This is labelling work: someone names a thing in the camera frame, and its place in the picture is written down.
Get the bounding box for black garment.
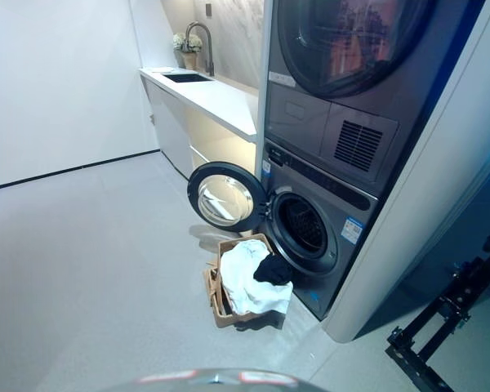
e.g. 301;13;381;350
252;253;294;287

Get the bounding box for round washing machine door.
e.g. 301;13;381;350
186;161;270;234

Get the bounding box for woven wicker laundry basket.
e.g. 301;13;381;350
203;238;289;330

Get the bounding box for grey front-load washing machine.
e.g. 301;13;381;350
261;136;381;322

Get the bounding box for white garment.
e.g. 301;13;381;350
220;238;295;315

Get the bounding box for white counter cabinet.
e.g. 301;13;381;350
138;67;258;180

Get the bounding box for grey stacked dryer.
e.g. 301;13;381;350
265;0;485;197

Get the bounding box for black rectangular sink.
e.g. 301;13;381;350
162;72;216;85

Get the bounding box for steel gooseneck faucet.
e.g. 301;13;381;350
185;21;216;78

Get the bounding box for white flowers in vase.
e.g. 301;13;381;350
171;32;203;69

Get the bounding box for silver robot torso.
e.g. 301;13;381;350
134;367;307;392

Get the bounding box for white appliance enclosure cabinet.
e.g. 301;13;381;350
255;0;490;342

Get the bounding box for black metal frame stand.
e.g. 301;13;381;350
385;230;490;392

